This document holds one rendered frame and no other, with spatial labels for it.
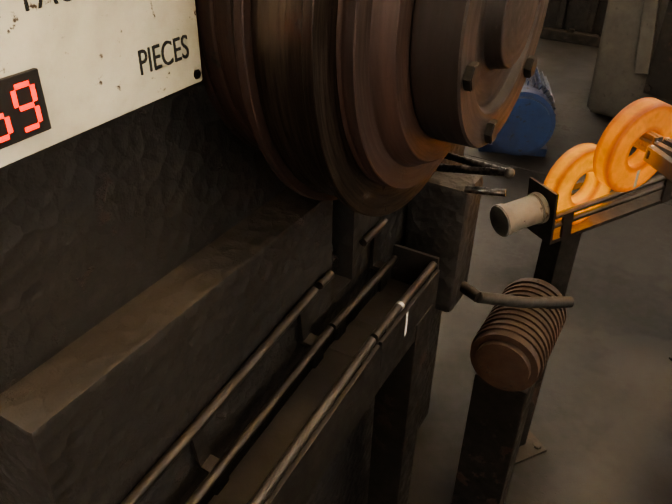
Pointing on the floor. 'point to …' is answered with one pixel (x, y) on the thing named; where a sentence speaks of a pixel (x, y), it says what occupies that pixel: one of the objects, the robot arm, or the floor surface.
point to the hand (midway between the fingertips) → (639, 136)
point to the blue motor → (528, 121)
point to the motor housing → (504, 390)
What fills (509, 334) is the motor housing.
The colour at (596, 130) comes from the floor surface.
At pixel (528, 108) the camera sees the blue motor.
